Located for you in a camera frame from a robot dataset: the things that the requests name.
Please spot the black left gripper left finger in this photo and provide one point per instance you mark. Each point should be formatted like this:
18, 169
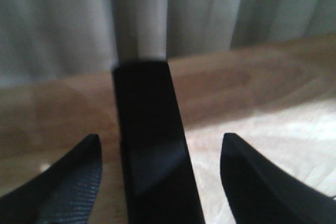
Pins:
64, 193

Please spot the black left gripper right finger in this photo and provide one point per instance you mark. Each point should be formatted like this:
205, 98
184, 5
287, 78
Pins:
258, 191

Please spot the black orange stapler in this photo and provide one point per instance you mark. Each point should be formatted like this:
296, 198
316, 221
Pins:
159, 181

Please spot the grey curtain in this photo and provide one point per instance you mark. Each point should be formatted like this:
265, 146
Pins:
49, 39

